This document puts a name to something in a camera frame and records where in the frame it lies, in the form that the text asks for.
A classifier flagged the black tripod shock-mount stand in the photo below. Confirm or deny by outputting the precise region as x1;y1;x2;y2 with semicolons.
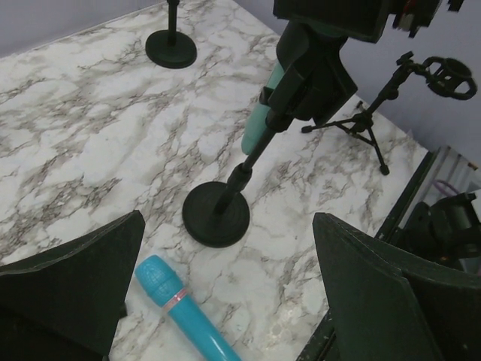
301;51;478;176

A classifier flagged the blue microphone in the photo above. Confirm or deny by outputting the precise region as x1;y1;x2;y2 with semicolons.
135;255;241;361

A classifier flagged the mint green microphone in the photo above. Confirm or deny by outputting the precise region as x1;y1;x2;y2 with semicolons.
241;62;284;156

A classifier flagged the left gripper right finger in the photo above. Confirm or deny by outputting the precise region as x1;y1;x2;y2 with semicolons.
313;213;480;360

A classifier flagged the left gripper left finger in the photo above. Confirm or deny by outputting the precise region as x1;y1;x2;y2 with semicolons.
1;211;145;356

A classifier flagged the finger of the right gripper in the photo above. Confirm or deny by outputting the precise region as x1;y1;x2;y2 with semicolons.
273;0;399;42

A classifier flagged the black round-base clip stand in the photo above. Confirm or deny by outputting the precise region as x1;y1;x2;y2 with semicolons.
145;0;197;69

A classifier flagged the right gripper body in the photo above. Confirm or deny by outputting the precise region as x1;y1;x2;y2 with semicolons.
390;0;443;38

